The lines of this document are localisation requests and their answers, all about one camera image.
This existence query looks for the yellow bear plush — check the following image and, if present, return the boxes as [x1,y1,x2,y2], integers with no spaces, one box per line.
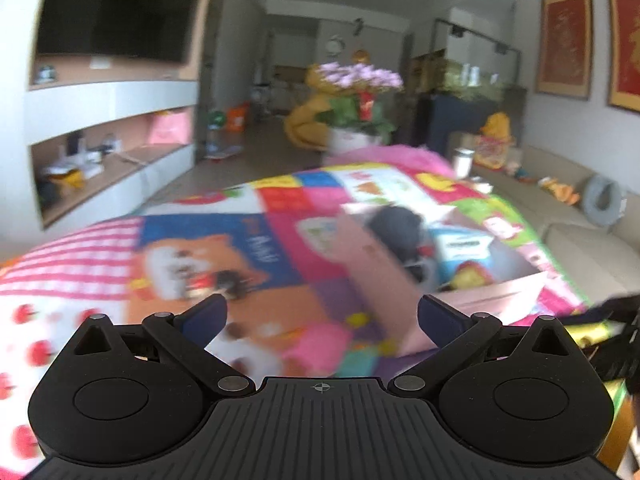
[283,62,342,153]

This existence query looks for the beige sofa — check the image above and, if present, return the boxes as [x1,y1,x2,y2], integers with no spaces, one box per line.
[472,166,639,302]

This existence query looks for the red framed wall picture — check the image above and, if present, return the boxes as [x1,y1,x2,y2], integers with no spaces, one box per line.
[536,0,593,101]

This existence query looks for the white thermos cup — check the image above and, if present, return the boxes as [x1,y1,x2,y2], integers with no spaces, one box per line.
[451,148,474,180]

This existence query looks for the orange paper bag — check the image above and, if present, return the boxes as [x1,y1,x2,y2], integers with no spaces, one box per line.
[226,103,250,133]

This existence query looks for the black plush toy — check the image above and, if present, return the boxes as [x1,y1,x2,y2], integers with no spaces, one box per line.
[367,206,428,283]

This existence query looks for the pink green plush doll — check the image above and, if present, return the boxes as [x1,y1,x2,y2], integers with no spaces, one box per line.
[282,322,380,378]

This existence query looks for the dark fish tank cabinet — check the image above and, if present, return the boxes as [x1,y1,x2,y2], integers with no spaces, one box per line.
[409,18,527,156]

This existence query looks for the black television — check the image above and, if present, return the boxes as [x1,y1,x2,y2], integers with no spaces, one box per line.
[37,0,198,63]

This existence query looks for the grey neck pillow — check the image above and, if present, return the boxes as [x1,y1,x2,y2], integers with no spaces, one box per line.
[580,174,627,228]

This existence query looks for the red cartoon gift bag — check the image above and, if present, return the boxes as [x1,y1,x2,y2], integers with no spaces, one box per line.
[474,134,513,170]

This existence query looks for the colourful cartoon play mat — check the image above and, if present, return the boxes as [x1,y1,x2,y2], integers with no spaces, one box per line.
[1,160,587,479]

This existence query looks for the pink gift bag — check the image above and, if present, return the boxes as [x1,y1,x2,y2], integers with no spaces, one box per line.
[148,110,192,145]

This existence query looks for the purple orchid flower pot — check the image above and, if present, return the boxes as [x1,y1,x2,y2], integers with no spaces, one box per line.
[314,62,404,156]

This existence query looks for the white wood TV cabinet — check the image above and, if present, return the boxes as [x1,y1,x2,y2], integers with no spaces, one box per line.
[13,0,210,240]

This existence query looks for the yellow pudding toy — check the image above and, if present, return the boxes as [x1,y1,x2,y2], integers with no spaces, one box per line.
[449,260,495,290]

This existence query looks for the pink cardboard box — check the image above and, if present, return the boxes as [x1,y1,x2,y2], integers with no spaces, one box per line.
[332,203,547,356]

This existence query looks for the blue tissue pack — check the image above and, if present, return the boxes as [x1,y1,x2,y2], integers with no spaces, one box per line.
[428,224,495,282]

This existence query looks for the black hair doll figure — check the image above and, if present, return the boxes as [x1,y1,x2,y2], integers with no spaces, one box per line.
[213,270,253,300]

